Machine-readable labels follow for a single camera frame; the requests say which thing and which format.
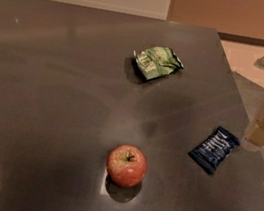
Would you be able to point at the red apple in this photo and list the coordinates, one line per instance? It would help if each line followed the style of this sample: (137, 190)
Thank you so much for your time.
(126, 166)

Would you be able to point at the dark blue snack bag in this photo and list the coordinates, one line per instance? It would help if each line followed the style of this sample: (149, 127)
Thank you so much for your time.
(210, 153)

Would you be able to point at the green jalapeno chip bag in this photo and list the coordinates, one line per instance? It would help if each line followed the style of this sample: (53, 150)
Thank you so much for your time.
(157, 62)

